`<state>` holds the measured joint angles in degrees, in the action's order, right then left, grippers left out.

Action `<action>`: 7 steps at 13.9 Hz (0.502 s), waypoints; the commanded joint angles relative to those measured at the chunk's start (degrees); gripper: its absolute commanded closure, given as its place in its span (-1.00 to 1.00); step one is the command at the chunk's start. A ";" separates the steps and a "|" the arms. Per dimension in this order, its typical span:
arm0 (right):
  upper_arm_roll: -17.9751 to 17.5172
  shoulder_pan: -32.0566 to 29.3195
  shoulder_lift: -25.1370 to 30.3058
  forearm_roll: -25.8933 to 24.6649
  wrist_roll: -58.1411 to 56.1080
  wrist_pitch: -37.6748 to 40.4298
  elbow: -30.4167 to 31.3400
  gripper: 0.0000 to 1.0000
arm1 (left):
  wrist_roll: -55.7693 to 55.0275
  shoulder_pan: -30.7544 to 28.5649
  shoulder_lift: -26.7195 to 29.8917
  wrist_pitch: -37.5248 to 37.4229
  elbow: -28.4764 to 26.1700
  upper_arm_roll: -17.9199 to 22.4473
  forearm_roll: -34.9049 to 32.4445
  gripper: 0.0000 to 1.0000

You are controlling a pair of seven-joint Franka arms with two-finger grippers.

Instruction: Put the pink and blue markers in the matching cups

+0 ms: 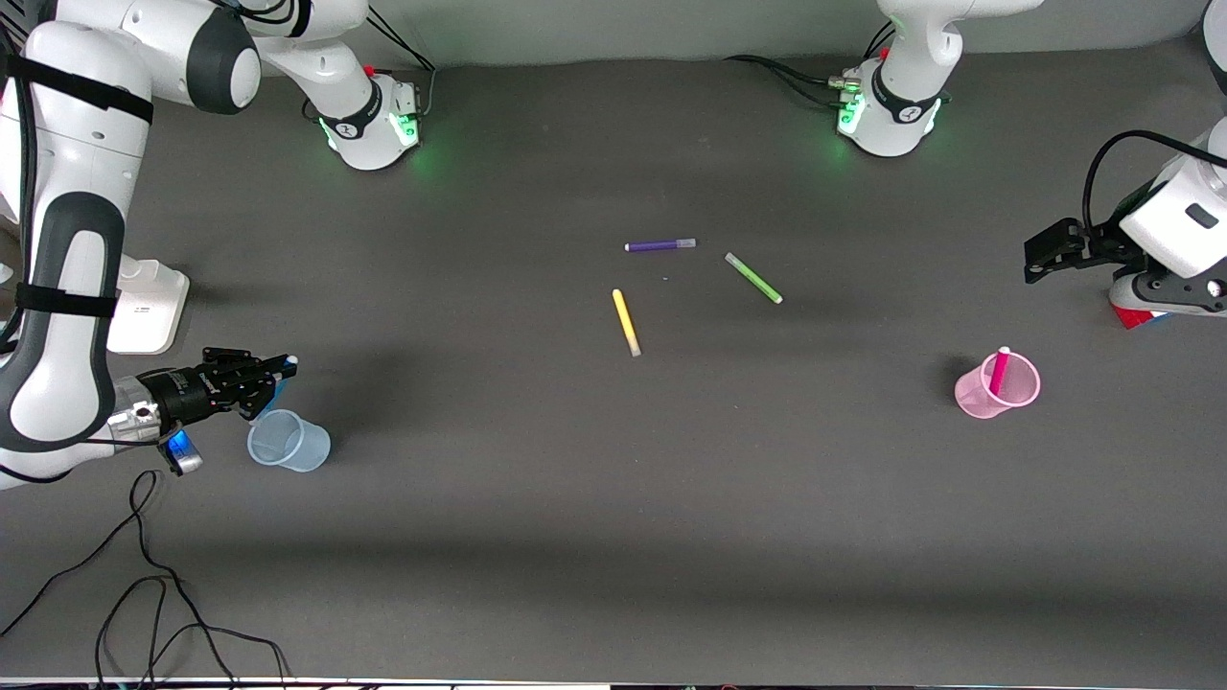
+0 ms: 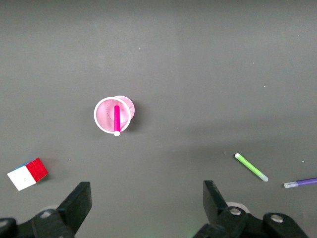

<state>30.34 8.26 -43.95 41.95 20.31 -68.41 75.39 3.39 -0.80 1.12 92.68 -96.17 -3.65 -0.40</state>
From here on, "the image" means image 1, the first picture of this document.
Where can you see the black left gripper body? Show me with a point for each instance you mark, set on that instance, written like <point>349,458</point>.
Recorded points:
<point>1100,241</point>

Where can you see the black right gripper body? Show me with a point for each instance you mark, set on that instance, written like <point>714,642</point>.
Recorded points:
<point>184,391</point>

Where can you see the blue marker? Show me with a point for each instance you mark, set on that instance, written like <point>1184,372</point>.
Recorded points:
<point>290,361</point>

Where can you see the pink marker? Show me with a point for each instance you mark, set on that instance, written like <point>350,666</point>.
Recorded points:
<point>1000,369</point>

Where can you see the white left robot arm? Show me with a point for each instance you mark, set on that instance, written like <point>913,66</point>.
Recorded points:
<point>911,57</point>

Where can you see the light blue plastic cup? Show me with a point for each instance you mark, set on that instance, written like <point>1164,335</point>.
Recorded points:
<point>307,450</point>

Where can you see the red white puzzle cube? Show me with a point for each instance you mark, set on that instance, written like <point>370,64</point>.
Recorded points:
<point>1136,318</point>

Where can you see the white flat stand base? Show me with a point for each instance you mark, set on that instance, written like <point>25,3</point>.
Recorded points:
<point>153,316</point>

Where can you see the pink plastic cup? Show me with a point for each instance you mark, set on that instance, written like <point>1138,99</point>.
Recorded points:
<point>973,398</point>

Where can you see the green marker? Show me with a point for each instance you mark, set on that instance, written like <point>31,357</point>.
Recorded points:
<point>753,278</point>

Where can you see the yellow marker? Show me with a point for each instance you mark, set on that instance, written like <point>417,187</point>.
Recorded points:
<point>625,321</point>

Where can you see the purple marker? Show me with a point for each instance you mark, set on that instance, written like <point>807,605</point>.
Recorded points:
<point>657,245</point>

